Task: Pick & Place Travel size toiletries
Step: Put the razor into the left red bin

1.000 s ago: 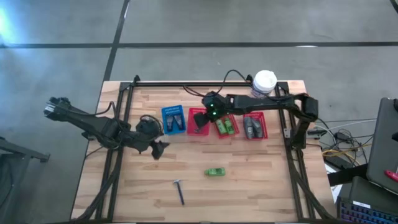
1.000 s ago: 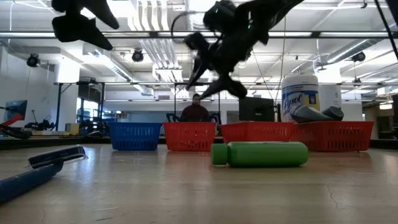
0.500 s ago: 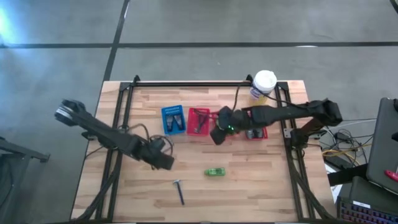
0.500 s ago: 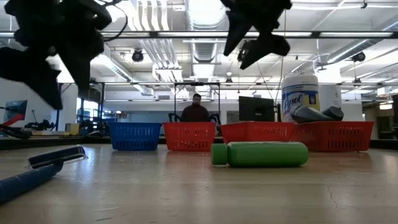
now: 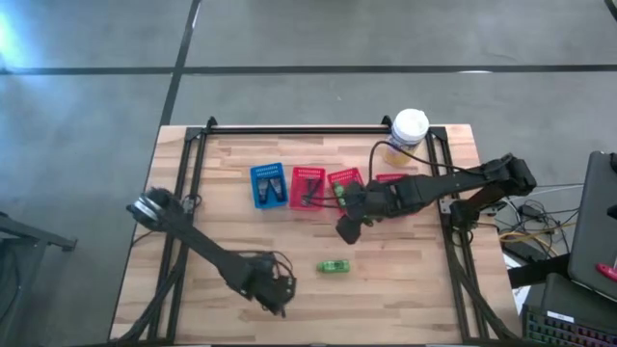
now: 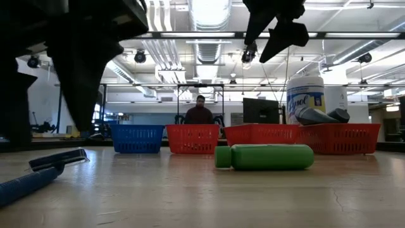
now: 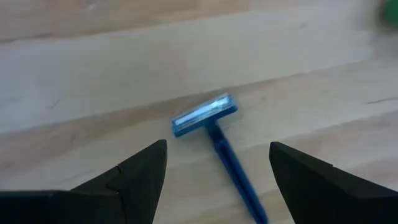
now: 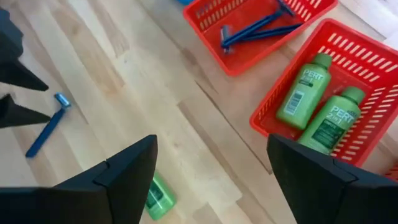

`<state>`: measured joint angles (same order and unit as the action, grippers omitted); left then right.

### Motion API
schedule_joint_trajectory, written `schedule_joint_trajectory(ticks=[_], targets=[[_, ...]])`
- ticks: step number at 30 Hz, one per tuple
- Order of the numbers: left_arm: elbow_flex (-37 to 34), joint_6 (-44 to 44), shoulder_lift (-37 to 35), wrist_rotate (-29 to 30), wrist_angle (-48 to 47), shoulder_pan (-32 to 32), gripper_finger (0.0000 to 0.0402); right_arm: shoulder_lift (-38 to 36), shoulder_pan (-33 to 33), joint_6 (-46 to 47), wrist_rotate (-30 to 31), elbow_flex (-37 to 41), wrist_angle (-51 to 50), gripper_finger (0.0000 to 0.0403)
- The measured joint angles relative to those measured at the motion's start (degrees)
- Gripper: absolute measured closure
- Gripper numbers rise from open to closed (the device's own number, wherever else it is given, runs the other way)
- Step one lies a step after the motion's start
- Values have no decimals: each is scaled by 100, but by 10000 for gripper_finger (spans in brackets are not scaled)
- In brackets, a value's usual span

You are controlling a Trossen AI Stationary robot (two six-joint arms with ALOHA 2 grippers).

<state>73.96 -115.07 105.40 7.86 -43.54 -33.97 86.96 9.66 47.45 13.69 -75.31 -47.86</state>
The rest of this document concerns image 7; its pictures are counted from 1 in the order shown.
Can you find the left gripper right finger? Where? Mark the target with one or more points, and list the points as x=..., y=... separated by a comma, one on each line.
x=317, y=196

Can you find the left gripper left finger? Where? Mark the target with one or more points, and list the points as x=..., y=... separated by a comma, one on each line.
x=124, y=196

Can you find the blue disposable razor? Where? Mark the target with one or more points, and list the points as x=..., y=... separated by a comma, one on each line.
x=202, y=116

